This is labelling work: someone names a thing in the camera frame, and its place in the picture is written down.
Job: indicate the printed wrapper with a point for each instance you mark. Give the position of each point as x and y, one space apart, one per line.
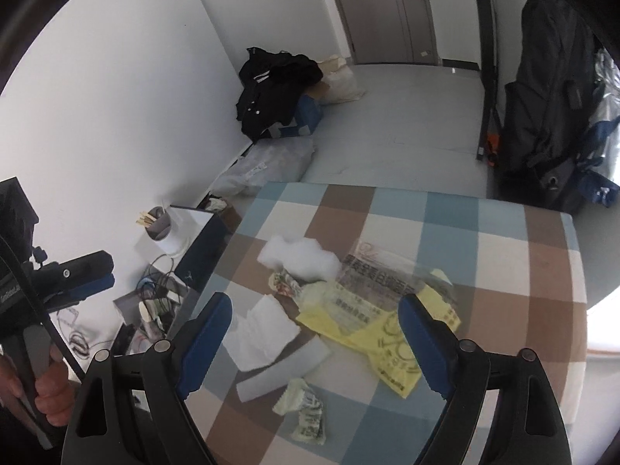
282 283

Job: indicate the beige cloth bag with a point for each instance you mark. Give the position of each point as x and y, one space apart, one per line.
341 82

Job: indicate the white and black box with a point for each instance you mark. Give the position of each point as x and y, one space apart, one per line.
195 240

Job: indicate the person's left hand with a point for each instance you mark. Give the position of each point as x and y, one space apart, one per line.
56 394

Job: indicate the clear bread wrapper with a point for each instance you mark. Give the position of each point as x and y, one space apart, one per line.
382 277

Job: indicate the snack wrapper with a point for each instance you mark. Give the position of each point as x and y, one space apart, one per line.
299 398

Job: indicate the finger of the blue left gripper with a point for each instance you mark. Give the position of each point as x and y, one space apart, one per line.
75 272
91 288

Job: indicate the grey door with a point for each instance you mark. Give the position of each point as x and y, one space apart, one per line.
389 31

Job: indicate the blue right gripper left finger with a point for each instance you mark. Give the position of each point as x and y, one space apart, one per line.
196 345

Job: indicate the grey plastic parcel bag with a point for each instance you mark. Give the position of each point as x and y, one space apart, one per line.
279 160

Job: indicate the checkered tablecloth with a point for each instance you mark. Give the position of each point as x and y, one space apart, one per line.
508 277

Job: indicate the white foam sheet roll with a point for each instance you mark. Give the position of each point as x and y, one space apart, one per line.
296 365

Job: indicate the white tissue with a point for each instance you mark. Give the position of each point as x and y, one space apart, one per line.
256 340

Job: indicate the blue cardboard box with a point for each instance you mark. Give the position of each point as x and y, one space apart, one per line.
307 117

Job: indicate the grey cup with sticks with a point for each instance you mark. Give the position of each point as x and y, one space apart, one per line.
156 222

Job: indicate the yellow plastic bag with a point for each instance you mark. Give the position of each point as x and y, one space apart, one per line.
325 307

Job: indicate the black backpack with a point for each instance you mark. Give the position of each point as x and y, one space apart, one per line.
548 107

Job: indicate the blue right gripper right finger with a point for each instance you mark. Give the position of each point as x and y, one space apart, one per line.
433 345

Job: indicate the black clothes pile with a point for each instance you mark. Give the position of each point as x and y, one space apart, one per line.
273 83

